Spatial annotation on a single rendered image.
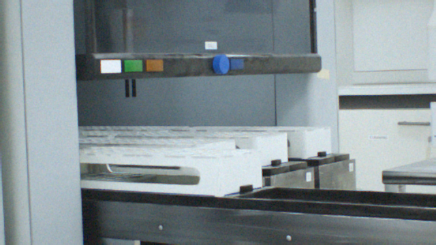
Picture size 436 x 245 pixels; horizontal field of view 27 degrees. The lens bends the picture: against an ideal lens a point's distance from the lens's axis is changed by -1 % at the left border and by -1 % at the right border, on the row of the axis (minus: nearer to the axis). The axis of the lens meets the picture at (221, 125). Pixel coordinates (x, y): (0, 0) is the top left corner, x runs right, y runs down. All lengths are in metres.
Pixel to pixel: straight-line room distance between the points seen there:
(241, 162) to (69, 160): 0.22
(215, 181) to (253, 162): 0.08
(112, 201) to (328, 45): 0.70
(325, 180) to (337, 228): 0.55
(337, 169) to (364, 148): 2.03
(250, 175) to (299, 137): 0.42
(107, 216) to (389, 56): 3.15
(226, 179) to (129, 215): 0.14
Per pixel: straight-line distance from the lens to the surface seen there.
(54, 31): 1.18
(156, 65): 1.29
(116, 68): 1.23
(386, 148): 3.59
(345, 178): 1.63
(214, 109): 1.83
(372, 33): 4.30
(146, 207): 1.17
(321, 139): 1.63
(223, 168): 1.12
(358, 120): 3.63
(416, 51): 4.21
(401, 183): 1.32
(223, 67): 1.40
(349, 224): 1.01
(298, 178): 1.49
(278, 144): 1.50
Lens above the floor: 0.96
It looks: 3 degrees down
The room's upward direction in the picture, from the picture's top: 2 degrees counter-clockwise
